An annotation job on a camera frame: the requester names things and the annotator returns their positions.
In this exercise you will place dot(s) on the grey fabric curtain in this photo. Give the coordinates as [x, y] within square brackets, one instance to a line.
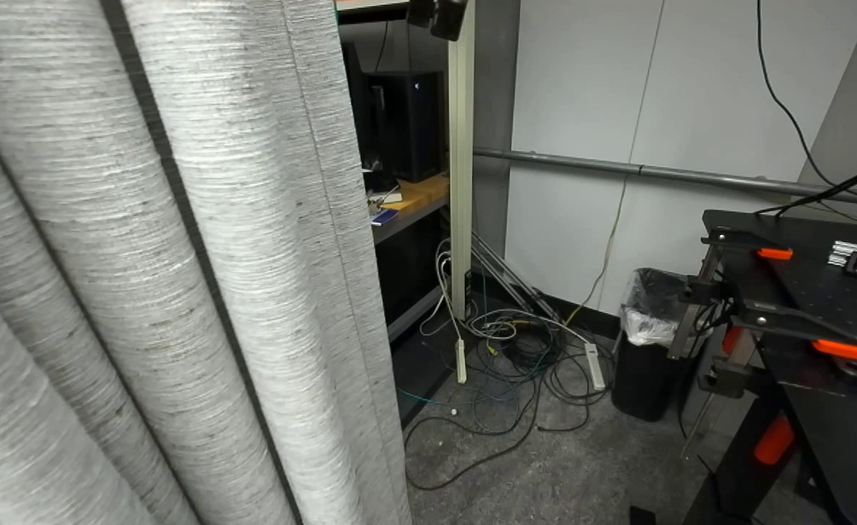
[205, 244]

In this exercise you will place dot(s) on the black shelving unit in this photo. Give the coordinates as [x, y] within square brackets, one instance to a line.
[416, 273]

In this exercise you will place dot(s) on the wooden shelf board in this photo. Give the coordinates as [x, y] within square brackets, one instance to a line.
[425, 200]

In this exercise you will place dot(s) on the white blue paper stack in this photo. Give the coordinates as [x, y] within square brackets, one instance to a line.
[387, 196]

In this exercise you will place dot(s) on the metal tripod legs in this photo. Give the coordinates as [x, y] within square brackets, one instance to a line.
[511, 280]

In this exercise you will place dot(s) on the white power strip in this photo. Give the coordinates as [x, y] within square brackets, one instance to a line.
[463, 366]
[597, 369]

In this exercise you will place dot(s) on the black computer tower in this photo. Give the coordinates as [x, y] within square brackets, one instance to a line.
[403, 126]

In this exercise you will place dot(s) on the black trash bin with bag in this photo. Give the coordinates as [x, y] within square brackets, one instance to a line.
[642, 379]

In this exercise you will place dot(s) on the black mounted device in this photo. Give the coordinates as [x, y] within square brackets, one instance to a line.
[445, 18]

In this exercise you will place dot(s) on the black orange bar clamp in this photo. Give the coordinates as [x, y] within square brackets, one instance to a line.
[775, 441]
[778, 255]
[840, 347]

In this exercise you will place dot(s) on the black robot workbench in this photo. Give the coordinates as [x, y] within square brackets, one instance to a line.
[817, 280]

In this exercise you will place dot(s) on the beige square post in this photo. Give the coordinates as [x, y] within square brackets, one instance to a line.
[463, 146]

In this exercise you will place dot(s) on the grey wall rail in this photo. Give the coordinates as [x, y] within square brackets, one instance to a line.
[594, 164]

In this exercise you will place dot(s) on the black camera boom rod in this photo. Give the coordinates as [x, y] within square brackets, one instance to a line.
[839, 188]

